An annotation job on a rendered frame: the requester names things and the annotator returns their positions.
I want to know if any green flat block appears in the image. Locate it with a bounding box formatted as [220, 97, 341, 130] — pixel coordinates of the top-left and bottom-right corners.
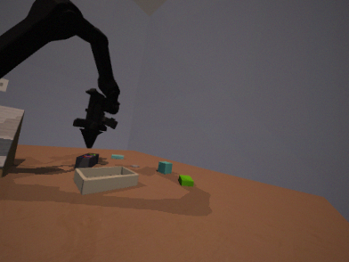
[179, 176, 194, 186]

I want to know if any teal rectangular block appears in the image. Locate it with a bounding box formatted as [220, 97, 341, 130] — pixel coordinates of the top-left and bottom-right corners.
[111, 155, 124, 160]

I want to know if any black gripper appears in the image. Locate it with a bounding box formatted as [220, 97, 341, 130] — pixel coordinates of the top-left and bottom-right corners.
[73, 107, 107, 149]

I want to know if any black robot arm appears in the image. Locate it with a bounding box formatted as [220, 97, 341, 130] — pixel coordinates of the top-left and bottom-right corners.
[0, 0, 120, 114]

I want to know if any teal cube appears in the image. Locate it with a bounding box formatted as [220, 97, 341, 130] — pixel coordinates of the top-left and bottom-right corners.
[158, 161, 173, 175]

